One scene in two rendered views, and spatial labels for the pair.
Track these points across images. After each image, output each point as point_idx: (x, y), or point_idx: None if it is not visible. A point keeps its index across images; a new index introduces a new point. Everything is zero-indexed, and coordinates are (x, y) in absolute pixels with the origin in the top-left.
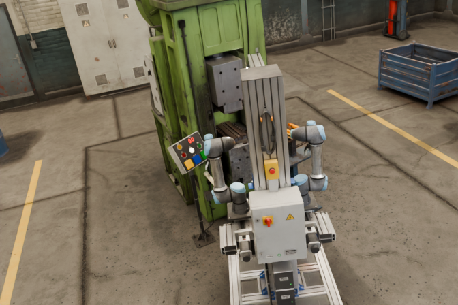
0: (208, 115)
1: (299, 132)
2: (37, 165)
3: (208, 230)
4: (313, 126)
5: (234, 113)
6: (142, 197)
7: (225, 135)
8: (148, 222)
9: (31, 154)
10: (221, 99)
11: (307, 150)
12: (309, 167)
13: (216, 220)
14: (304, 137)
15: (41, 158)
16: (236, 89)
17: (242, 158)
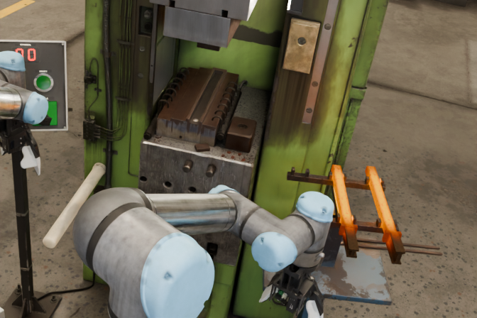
0: (146, 22)
1: (80, 216)
2: (18, 6)
3: (59, 297)
4: (147, 233)
5: (268, 64)
6: (61, 144)
7: (163, 101)
8: (1, 199)
9: None
10: None
11: (273, 291)
12: (429, 306)
13: (103, 285)
14: (81, 251)
15: None
16: None
17: (176, 184)
